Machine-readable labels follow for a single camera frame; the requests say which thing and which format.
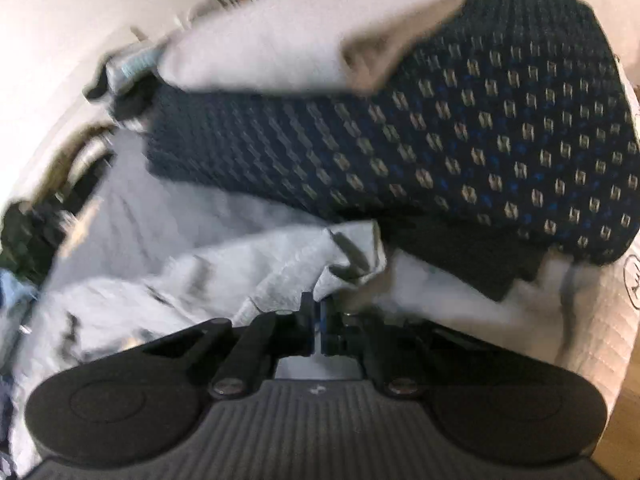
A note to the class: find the grey folded sweatshirt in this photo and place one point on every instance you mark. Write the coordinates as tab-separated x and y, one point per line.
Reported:
275	40

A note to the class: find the light blue checked towel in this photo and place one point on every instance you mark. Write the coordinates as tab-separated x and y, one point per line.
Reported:
137	62

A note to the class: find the dark green garment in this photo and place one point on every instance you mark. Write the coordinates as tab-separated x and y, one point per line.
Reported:
25	235

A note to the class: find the thick navy dotted folded garment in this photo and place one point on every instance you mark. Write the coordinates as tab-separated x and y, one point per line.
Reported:
450	135

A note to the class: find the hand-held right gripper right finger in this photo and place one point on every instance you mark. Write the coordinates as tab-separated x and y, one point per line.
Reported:
332	327

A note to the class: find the light blue garment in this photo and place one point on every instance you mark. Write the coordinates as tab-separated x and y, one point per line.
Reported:
12	285

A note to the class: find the grey quilt with fish prints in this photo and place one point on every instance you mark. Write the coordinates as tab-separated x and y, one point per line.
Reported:
150	200

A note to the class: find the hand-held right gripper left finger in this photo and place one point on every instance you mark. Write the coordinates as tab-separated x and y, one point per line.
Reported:
306	325

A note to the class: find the thin navy dotted folded garment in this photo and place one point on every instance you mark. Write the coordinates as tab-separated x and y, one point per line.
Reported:
475	260

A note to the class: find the light grey long-sleeve shirt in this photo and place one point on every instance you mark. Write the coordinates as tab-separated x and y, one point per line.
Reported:
225	280

